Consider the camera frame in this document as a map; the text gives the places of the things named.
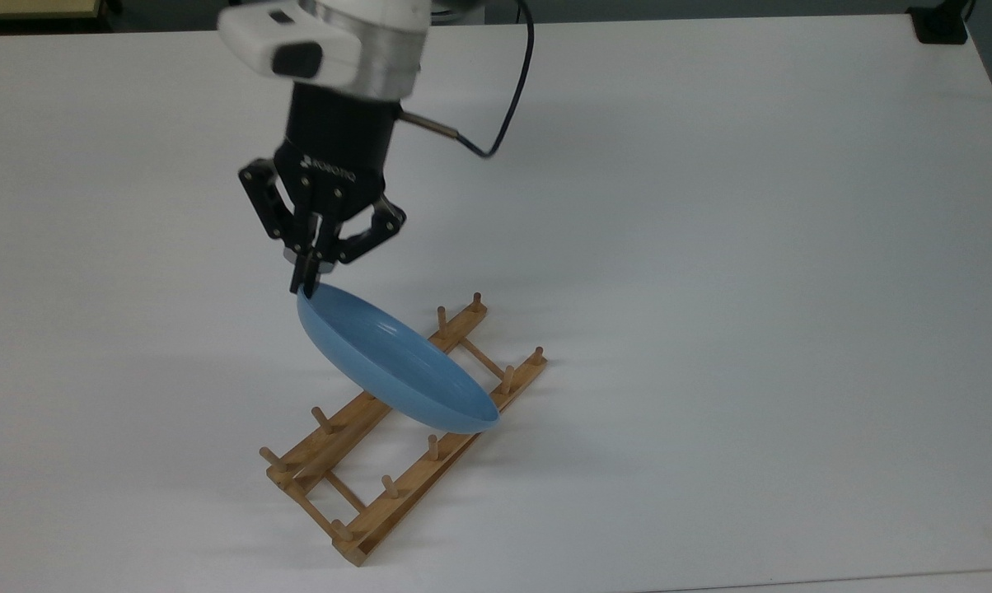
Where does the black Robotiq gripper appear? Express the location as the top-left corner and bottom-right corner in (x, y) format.
(239, 82), (406, 299)

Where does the blue round plate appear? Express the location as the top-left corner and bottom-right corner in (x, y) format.
(296, 282), (501, 435)

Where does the wooden plate rack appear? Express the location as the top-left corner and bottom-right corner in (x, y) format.
(259, 292), (547, 567)

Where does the yellow wooden furniture edge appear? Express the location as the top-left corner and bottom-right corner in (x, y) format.
(0, 0), (106, 22)

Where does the black table clamp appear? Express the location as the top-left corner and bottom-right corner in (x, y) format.
(907, 0), (976, 45)

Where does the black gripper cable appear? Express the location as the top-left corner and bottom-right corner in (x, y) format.
(397, 0), (536, 160)

